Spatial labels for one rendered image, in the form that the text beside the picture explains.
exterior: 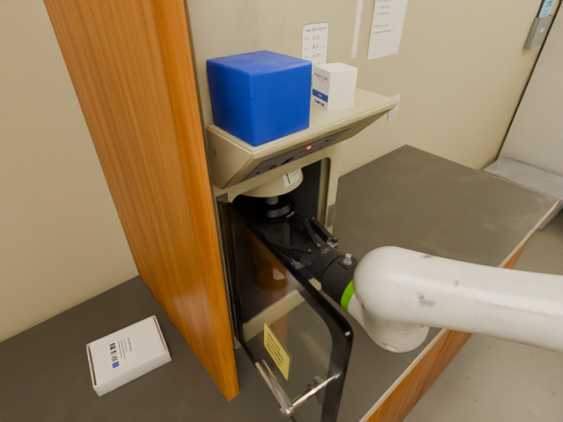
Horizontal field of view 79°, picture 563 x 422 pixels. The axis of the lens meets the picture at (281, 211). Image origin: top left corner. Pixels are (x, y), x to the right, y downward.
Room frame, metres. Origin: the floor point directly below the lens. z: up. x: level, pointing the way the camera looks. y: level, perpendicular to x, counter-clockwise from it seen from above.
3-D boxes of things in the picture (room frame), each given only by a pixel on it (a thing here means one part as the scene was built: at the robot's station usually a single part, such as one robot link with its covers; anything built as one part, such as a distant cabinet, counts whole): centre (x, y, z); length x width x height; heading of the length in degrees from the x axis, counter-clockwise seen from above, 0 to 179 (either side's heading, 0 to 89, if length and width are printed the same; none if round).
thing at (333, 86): (0.56, -0.08, 1.54); 0.05 x 0.05 x 0.06; 26
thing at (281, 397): (0.26, 0.00, 1.20); 0.10 x 0.05 x 0.03; 33
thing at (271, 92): (0.47, 0.03, 1.56); 0.10 x 0.10 x 0.09; 41
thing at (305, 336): (0.34, 0.01, 1.19); 0.30 x 0.01 x 0.40; 33
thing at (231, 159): (0.53, -0.05, 1.46); 0.32 x 0.11 x 0.10; 131
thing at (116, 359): (0.45, 0.36, 0.96); 0.16 x 0.12 x 0.04; 122
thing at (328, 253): (0.52, -0.08, 1.20); 0.09 x 0.08 x 0.07; 39
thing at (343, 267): (0.46, -0.13, 1.21); 0.09 x 0.06 x 0.12; 129
